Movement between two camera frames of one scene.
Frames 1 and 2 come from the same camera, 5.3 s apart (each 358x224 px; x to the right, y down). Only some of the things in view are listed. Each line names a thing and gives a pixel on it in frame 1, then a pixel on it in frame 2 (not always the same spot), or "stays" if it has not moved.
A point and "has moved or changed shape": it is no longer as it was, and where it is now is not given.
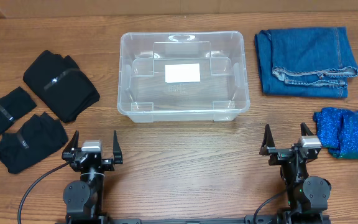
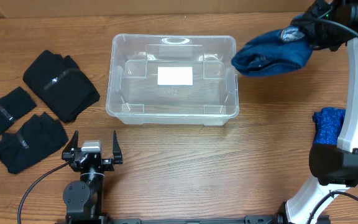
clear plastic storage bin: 183,76 has moved or changed shape
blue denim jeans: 306,61 has moved or changed shape
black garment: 38,136 stays
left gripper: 91,158 stays
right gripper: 288,154 -> 317,34
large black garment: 62,85 stays
